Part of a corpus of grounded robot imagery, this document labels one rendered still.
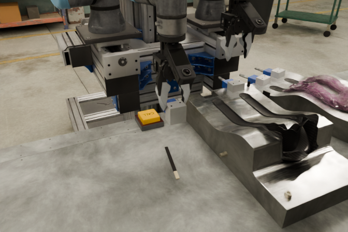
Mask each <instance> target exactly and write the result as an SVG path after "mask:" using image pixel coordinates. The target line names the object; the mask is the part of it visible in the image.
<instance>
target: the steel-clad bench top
mask: <svg viewBox="0 0 348 232"><path fill-rule="evenodd" d="M158 115H159V116H160V117H161V118H162V120H163V121H164V126H162V127H158V128H154V129H150V130H146V131H141V129H140V127H139V126H138V124H137V122H136V121H135V119H131V120H126V121H122V122H117V123H112V124H108V125H104V126H99V127H95V128H90V129H85V130H81V131H78V132H73V133H69V134H64V135H59V136H55V137H51V138H46V139H42V140H37V141H32V142H28V143H23V144H19V145H16V146H11V147H6V148H2V149H0V232H348V199H347V200H345V201H343V202H341V203H339V204H336V205H334V206H332V207H330V208H327V209H325V210H323V211H321V212H318V213H316V214H314V215H312V216H309V217H307V218H305V219H303V220H301V221H298V222H296V223H294V224H292V225H290V226H287V227H285V228H281V227H280V226H279V225H278V224H277V223H276V221H275V220H274V219H273V218H272V217H271V216H270V215H269V213H268V212H267V211H266V210H265V209H264V208H263V207H262V206H261V204H260V203H259V202H258V201H257V200H256V199H255V198H254V197H253V195H252V194H251V193H250V192H249V191H248V190H247V189H246V188H245V186H244V185H243V184H242V183H241V182H240V181H239V180H238V179H237V177H236V176H235V175H234V174H233V173H232V172H231V171H230V170H229V168H228V167H227V166H226V165H225V164H224V163H223V162H222V160H221V159H220V158H219V157H218V156H217V155H216V154H215V153H214V151H213V150H212V149H211V148H210V147H209V146H208V145H207V144H206V142H205V141H204V140H203V139H202V138H201V137H200V136H199V135H198V133H197V132H196V131H195V130H194V129H193V128H192V127H191V126H190V124H189V123H188V122H187V121H186V122H183V123H179V124H175V125H169V123H168V122H167V121H166V120H165V112H161V113H158ZM165 147H168V149H169V152H170V154H171V157H172V159H173V162H174V164H175V167H176V170H177V172H178V175H179V177H180V178H179V179H176V178H175V174H174V172H173V169H172V166H171V164H170V161H169V158H168V155H167V153H166V150H165Z"/></svg>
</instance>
